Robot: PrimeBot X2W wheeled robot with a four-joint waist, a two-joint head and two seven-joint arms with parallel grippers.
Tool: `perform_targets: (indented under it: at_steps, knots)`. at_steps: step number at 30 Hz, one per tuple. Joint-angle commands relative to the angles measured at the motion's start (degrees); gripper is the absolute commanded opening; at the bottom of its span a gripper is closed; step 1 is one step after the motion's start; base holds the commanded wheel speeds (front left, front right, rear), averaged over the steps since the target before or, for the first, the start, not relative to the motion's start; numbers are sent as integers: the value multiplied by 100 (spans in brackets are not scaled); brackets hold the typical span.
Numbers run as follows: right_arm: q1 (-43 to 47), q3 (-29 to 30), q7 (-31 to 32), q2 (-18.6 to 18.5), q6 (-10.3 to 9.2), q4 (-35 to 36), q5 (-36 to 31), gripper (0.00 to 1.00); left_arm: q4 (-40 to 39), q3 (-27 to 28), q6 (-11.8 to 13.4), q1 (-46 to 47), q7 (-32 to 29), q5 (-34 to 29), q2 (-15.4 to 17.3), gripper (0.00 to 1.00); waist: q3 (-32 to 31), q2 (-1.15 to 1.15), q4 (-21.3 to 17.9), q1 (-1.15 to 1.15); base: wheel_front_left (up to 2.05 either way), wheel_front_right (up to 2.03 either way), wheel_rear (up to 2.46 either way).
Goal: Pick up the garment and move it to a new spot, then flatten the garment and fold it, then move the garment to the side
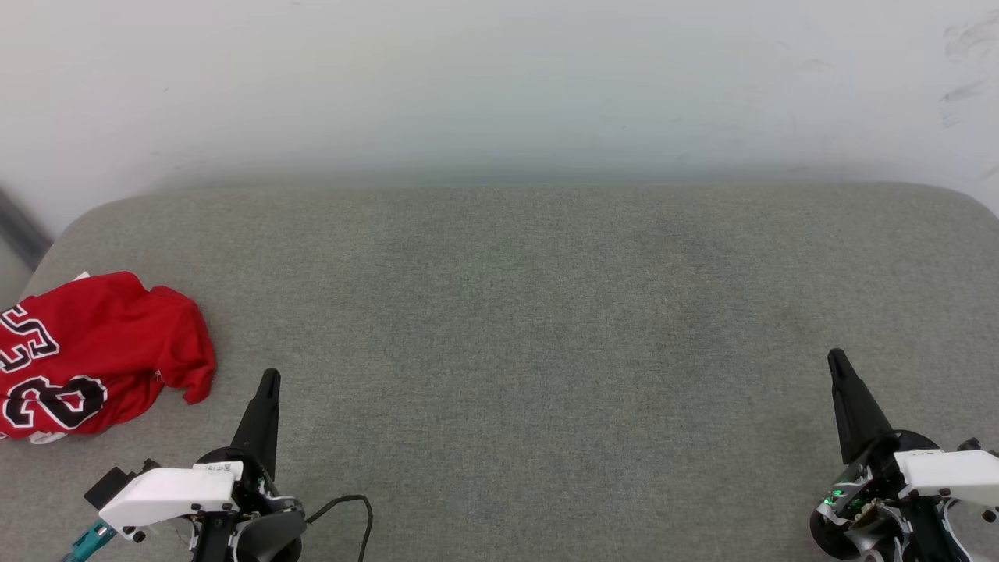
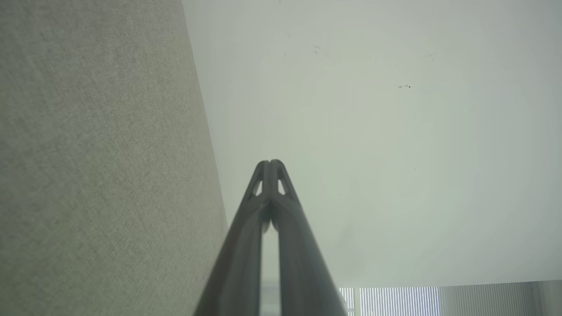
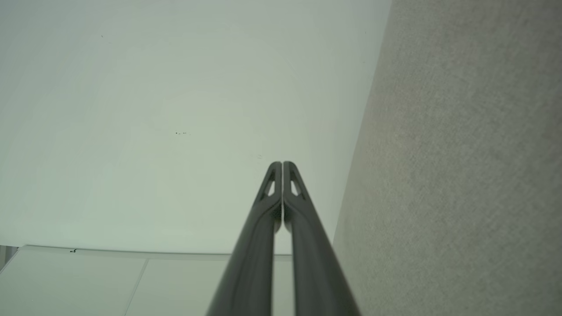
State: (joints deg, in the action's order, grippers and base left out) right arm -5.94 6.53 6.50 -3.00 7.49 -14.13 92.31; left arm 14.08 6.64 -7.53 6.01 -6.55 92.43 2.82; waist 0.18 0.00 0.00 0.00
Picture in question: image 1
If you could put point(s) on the grey fabric sofa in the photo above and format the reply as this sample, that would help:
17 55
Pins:
531 328

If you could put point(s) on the red basketball jersey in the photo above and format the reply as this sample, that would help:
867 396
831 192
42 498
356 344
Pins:
117 336

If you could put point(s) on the teal left camera connector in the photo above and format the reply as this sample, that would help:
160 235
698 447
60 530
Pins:
90 540

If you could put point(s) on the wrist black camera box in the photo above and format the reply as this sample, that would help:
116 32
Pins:
109 485
970 445

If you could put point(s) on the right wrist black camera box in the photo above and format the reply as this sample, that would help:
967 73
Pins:
970 445

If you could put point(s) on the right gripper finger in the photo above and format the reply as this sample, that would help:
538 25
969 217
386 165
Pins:
868 417
844 421

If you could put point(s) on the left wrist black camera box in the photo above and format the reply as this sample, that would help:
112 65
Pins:
109 485

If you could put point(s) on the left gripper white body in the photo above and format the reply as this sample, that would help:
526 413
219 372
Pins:
172 492

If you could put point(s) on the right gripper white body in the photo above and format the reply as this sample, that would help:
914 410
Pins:
952 472

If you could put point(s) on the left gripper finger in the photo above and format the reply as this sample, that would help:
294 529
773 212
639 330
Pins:
270 437
250 429

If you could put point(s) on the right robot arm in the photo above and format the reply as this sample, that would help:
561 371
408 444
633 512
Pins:
985 515

